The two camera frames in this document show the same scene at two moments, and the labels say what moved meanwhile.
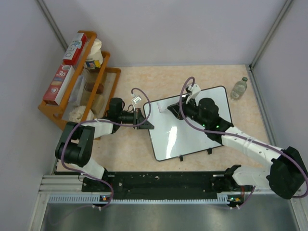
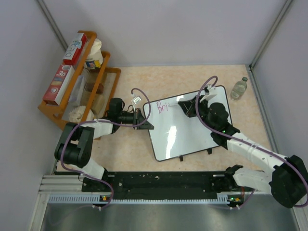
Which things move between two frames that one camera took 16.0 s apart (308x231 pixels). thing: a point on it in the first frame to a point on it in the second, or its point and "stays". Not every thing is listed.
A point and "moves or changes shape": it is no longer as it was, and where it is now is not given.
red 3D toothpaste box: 58,83 stays
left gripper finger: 146,125 stays
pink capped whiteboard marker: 161,108 moves or changes shape
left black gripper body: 128,118 stays
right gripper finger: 174,108 to 189,103
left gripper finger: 141,118 stays
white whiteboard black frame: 173,136 stays
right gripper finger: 175,109 to 189,107
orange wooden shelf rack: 89,93 stays
